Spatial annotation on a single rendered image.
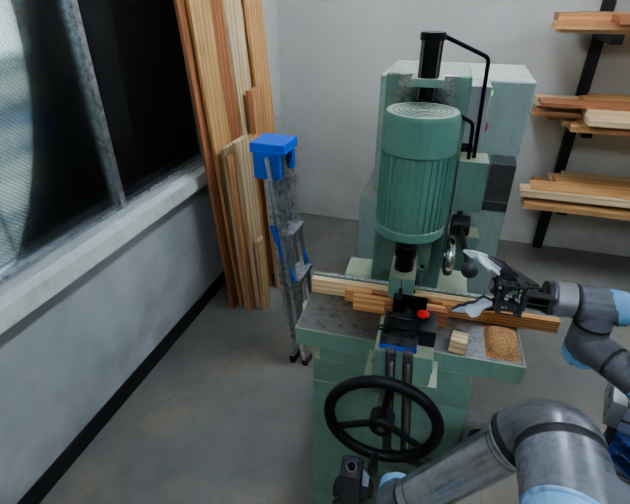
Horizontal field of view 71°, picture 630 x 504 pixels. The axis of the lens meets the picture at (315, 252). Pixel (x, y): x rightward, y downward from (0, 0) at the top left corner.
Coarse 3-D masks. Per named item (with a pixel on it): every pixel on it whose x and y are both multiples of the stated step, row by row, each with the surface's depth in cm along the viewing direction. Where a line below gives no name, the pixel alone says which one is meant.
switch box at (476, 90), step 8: (480, 80) 127; (488, 80) 127; (472, 88) 120; (480, 88) 120; (488, 88) 119; (472, 96) 121; (480, 96) 121; (488, 96) 120; (472, 104) 122; (488, 104) 121; (472, 112) 123; (472, 120) 124; (464, 128) 126; (480, 128) 125; (464, 136) 127; (480, 136) 126
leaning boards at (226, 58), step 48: (192, 0) 195; (240, 0) 243; (192, 48) 204; (240, 48) 243; (192, 96) 210; (240, 96) 248; (240, 144) 226; (240, 192) 236; (240, 240) 246; (240, 288) 271
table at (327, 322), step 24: (312, 312) 128; (336, 312) 128; (360, 312) 128; (312, 336) 122; (336, 336) 120; (360, 336) 119; (480, 336) 119; (456, 360) 114; (480, 360) 112; (504, 360) 111; (432, 384) 108
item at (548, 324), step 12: (348, 288) 131; (360, 288) 131; (348, 300) 132; (456, 312) 125; (492, 312) 122; (504, 312) 121; (504, 324) 123; (516, 324) 122; (528, 324) 121; (540, 324) 120; (552, 324) 119
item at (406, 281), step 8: (416, 256) 129; (392, 264) 125; (416, 264) 125; (392, 272) 122; (400, 272) 122; (408, 272) 122; (392, 280) 120; (400, 280) 119; (408, 280) 119; (392, 288) 121; (408, 288) 120; (392, 296) 123
